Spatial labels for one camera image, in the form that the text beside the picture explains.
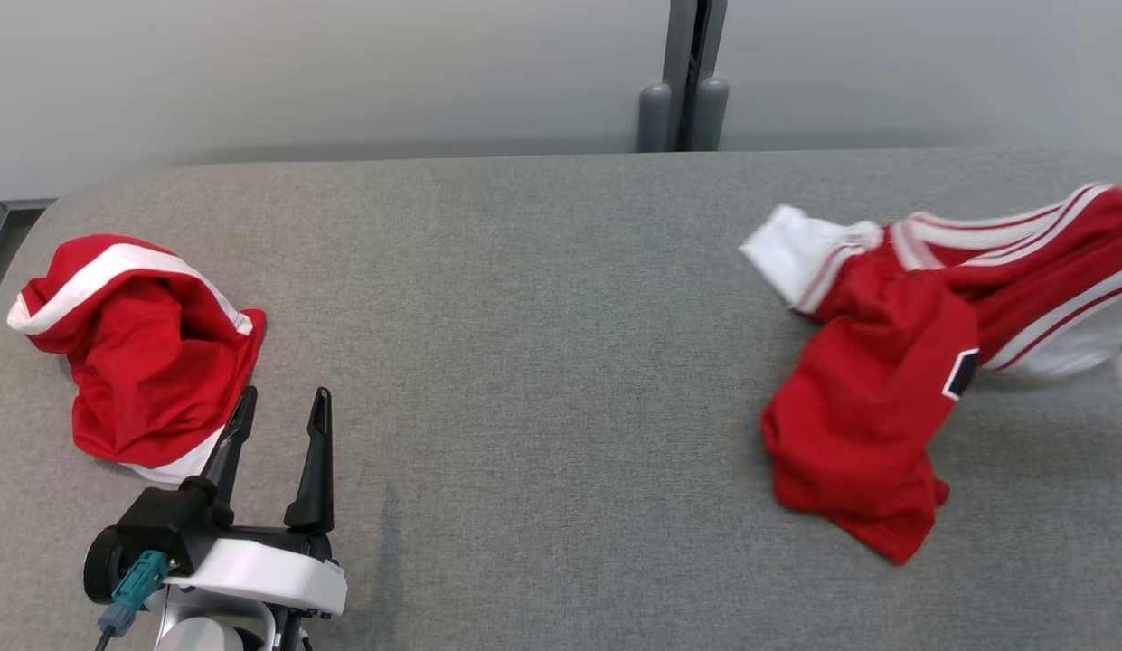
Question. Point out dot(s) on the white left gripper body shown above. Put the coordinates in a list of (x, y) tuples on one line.
[(262, 574)]

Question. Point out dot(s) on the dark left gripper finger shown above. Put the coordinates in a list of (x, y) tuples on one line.
[(315, 470), (230, 452)]

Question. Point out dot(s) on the red shorts with white stripe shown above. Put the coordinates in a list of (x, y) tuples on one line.
[(149, 362)]

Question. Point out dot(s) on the red jersey with white sleeves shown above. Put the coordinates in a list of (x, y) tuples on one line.
[(886, 398)]

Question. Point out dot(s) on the grey cylindrical post cap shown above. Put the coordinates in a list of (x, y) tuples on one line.
[(711, 117), (654, 122)]

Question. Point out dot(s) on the grey partition post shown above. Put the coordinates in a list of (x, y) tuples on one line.
[(696, 63)]

